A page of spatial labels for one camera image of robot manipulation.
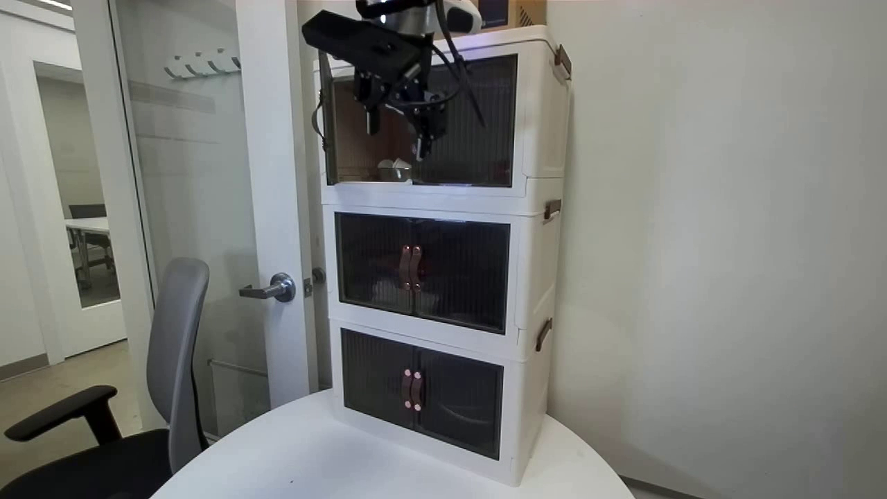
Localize silver door lever handle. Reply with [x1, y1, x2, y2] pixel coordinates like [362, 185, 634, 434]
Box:
[236, 272, 300, 305]

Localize grey office chair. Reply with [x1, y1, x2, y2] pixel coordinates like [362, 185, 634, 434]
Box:
[0, 254, 212, 499]

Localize white coat hooks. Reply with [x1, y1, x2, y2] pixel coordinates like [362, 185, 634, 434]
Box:
[161, 46, 246, 82]

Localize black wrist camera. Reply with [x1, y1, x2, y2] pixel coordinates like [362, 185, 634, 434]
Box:
[300, 7, 431, 82]

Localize dark ribbed cabinet door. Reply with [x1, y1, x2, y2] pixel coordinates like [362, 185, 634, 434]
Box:
[340, 326, 416, 438]
[409, 345, 506, 462]
[309, 50, 337, 187]
[412, 52, 521, 192]
[333, 210, 412, 320]
[408, 218, 513, 334]

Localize large brown cardboard box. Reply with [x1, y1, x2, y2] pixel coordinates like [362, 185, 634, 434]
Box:
[510, 0, 552, 29]

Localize white room door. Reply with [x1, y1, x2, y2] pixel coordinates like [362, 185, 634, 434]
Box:
[233, 0, 315, 409]

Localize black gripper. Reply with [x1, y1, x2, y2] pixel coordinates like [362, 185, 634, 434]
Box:
[354, 64, 453, 161]

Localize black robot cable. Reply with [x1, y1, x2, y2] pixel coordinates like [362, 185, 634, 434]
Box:
[430, 0, 487, 132]

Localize white stacked storage cabinet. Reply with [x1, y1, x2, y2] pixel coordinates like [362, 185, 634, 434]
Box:
[315, 22, 575, 487]

